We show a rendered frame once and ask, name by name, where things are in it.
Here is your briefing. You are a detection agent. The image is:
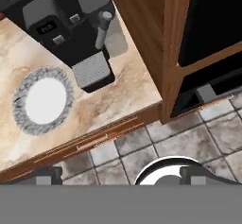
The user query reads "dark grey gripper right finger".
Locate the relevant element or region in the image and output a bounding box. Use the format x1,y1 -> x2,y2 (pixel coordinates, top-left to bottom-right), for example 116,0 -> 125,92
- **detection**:
179,165 -> 241,186

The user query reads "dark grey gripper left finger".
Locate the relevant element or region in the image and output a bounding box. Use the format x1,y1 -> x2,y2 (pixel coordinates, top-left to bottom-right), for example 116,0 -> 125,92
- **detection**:
16,165 -> 63,186

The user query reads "white plate with grey rim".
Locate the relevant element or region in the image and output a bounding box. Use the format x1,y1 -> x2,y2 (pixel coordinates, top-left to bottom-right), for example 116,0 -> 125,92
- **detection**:
11,65 -> 77,137

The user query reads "wooden oven cabinet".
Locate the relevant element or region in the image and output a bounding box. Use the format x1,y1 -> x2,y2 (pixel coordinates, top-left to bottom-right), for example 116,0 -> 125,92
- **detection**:
106,0 -> 242,126

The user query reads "black oven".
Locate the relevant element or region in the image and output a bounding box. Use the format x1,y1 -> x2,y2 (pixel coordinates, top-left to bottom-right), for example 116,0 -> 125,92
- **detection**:
169,0 -> 242,119

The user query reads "white and black round thing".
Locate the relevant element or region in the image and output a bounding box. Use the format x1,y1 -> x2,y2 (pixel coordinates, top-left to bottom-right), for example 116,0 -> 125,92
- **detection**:
133,155 -> 202,186

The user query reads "wooden drawer front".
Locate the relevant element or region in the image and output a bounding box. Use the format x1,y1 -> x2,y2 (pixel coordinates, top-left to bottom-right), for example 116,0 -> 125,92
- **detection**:
0,103 -> 164,183

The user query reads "black and grey coffee machine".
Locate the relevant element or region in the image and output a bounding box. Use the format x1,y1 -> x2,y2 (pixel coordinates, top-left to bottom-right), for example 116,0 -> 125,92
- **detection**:
0,0 -> 129,94

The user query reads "pale drawer handle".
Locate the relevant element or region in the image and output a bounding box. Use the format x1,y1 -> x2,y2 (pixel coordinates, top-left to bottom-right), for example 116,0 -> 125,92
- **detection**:
76,133 -> 110,150

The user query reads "grey oven door handle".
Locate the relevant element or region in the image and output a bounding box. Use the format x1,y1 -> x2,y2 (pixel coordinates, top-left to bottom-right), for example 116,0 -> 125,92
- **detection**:
195,81 -> 242,105

